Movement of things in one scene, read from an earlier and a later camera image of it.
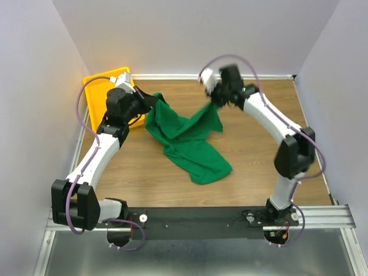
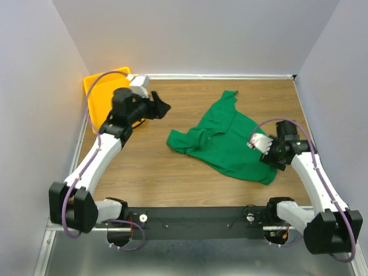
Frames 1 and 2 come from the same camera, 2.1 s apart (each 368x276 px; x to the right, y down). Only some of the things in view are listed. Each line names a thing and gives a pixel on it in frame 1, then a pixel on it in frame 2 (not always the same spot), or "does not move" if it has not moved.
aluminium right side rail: (332, 198) does not move
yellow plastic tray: (96, 92) does not move
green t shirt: (184, 140) to (221, 139)
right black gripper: (218, 104) to (268, 158)
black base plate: (206, 223) does not move
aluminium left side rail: (80, 138) does not move
